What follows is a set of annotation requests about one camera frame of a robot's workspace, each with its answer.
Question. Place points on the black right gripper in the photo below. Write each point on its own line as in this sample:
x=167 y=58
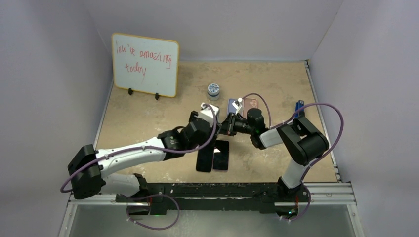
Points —
x=227 y=127

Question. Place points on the pink phone case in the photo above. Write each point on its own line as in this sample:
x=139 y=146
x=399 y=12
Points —
x=250 y=103

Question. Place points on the purple phone black screen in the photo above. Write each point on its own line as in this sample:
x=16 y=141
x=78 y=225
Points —
x=221 y=155

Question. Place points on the small black phone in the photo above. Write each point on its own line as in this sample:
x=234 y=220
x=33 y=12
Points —
x=205 y=159

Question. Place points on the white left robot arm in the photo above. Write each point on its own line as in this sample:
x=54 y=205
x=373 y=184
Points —
x=92 y=170

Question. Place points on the blue black stapler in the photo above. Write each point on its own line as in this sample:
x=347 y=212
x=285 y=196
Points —
x=298 y=108

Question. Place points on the orange framed whiteboard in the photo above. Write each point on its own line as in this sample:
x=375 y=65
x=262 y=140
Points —
x=145 y=64

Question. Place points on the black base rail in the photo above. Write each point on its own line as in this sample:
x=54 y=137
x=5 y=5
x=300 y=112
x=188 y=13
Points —
x=265 y=198

